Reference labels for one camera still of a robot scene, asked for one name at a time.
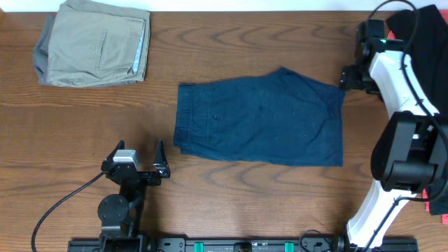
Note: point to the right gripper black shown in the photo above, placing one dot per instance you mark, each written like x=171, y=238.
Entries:
x=350, y=78

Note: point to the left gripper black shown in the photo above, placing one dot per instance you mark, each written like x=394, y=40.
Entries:
x=146, y=175

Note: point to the navy blue shorts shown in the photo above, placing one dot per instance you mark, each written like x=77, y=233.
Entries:
x=283, y=118

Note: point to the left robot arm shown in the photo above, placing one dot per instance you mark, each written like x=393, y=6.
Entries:
x=120, y=213

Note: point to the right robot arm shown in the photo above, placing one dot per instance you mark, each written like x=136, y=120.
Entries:
x=411, y=153

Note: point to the black garment pile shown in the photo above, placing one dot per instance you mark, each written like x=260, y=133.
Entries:
x=430, y=52

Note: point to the red garment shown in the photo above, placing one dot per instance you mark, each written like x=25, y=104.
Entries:
x=444, y=218

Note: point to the folded khaki shorts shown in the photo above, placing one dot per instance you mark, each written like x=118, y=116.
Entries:
x=95, y=44

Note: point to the grey folded garment underneath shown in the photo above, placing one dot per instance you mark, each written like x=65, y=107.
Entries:
x=40, y=51

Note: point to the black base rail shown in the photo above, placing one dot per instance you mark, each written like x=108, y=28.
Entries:
x=311, y=243

